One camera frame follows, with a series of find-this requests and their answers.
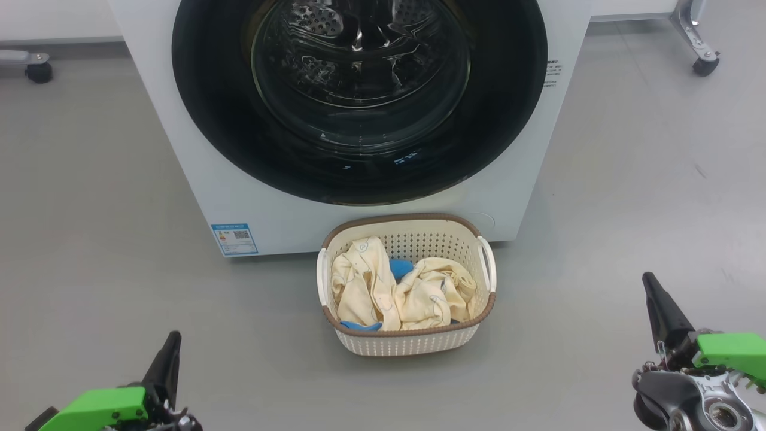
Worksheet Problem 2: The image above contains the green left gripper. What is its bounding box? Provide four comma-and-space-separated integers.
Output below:
39, 331, 202, 431

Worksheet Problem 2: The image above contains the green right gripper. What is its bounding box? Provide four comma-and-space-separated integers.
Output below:
642, 272, 766, 387

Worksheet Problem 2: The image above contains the cream garment with blue cuffs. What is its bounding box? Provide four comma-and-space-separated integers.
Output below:
394, 257, 479, 331
331, 236, 415, 333

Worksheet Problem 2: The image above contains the grey washing machine door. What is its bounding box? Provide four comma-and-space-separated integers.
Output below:
172, 0, 548, 206

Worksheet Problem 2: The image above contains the white front-load washing machine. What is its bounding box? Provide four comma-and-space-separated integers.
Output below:
108, 0, 593, 258

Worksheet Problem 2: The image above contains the blue energy label sticker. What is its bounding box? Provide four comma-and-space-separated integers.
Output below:
211, 223, 259, 257

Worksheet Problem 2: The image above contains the cream perforated laundry basket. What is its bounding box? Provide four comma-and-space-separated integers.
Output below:
316, 213, 497, 357

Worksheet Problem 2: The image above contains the grey stand leg with caster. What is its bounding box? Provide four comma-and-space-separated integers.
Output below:
670, 0, 721, 77
0, 50, 53, 83

